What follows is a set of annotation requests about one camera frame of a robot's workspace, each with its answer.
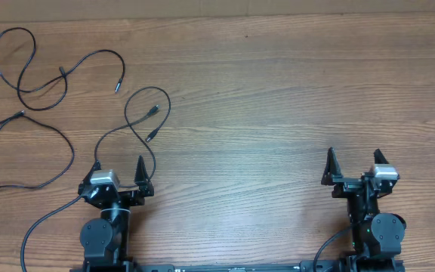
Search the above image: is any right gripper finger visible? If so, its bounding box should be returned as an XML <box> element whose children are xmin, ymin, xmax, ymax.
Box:
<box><xmin>373</xmin><ymin>149</ymin><xmax>388</xmax><ymax>165</ymax></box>
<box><xmin>321</xmin><ymin>147</ymin><xmax>343</xmax><ymax>186</ymax></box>

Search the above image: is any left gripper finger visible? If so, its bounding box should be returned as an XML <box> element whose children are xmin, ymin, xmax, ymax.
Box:
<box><xmin>134</xmin><ymin>156</ymin><xmax>154</xmax><ymax>197</ymax></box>
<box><xmin>80</xmin><ymin>160</ymin><xmax>101</xmax><ymax>187</ymax></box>

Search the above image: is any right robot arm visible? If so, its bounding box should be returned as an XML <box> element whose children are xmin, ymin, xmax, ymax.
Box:
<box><xmin>312</xmin><ymin>147</ymin><xmax>406</xmax><ymax>271</ymax></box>

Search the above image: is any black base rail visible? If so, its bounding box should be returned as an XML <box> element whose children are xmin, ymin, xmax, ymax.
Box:
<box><xmin>140</xmin><ymin>260</ymin><xmax>406</xmax><ymax>272</ymax></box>

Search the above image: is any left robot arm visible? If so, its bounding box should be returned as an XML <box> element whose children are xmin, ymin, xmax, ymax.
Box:
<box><xmin>78</xmin><ymin>157</ymin><xmax>154</xmax><ymax>271</ymax></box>

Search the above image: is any black USB cable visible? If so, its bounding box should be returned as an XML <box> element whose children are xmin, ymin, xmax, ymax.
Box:
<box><xmin>0</xmin><ymin>26</ymin><xmax>126</xmax><ymax>112</ymax></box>
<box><xmin>94</xmin><ymin>86</ymin><xmax>172</xmax><ymax>189</ymax></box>
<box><xmin>0</xmin><ymin>110</ymin><xmax>76</xmax><ymax>190</ymax></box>

